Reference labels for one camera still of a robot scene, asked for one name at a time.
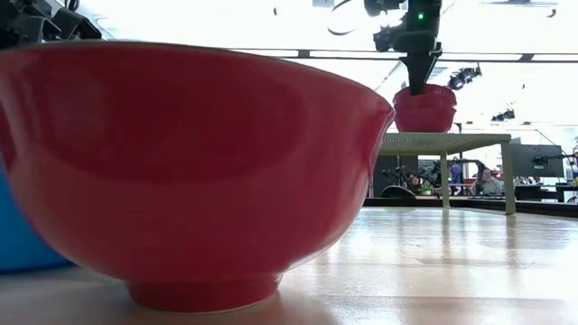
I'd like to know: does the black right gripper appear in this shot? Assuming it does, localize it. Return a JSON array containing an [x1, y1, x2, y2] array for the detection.
[[396, 29, 443, 98]]

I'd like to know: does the blue plastic bowl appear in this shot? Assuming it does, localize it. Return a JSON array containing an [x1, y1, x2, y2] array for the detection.
[[0, 162, 71, 274]]

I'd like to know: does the black ceiling spotlight cluster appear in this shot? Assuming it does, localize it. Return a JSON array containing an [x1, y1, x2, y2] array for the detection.
[[490, 107, 517, 123], [446, 64, 483, 91]]

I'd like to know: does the person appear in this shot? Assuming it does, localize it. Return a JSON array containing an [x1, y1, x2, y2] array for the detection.
[[476, 167, 505, 198], [449, 161, 465, 190]]

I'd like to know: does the black chair back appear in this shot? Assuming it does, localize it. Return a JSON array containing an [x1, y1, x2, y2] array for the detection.
[[380, 183, 416, 199]]

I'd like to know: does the black computer monitor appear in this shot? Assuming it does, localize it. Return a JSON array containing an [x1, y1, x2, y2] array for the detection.
[[509, 143, 565, 180]]

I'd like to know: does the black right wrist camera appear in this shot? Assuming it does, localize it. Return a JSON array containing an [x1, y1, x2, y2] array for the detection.
[[372, 24, 407, 53]]

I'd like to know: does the thin black cable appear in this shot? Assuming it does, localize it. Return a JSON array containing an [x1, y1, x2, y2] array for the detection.
[[327, 0, 359, 37]]

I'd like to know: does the black overhead rail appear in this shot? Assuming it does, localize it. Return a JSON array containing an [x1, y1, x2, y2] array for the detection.
[[229, 47, 578, 64]]

